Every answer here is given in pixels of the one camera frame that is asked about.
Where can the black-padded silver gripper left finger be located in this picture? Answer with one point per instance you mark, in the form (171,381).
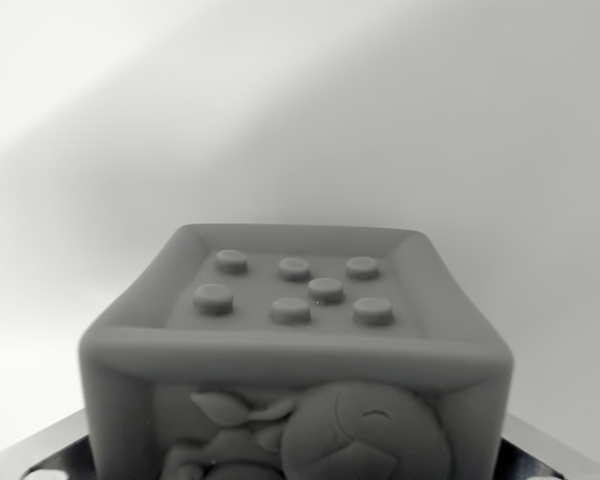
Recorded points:
(60,452)

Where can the black-padded silver gripper right finger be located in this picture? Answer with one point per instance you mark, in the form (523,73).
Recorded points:
(535,452)

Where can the grey embossed rubber cube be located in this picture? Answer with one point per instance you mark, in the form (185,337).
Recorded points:
(300,350)

